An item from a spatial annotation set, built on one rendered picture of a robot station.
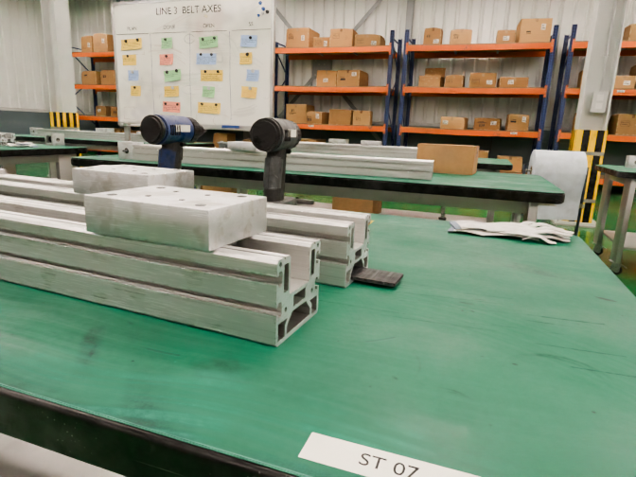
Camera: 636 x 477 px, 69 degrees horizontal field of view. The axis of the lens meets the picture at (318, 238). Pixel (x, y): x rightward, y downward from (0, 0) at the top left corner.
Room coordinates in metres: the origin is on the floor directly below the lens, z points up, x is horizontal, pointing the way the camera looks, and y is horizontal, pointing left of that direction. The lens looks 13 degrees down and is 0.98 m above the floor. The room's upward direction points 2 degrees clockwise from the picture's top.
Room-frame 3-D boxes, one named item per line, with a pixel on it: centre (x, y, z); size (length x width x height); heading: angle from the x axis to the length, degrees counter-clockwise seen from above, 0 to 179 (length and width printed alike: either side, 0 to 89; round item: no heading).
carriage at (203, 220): (0.50, 0.15, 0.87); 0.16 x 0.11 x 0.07; 67
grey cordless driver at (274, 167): (0.91, 0.08, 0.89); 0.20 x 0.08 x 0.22; 166
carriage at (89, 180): (0.77, 0.31, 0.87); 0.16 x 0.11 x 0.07; 67
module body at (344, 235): (0.77, 0.31, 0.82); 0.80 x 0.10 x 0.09; 67
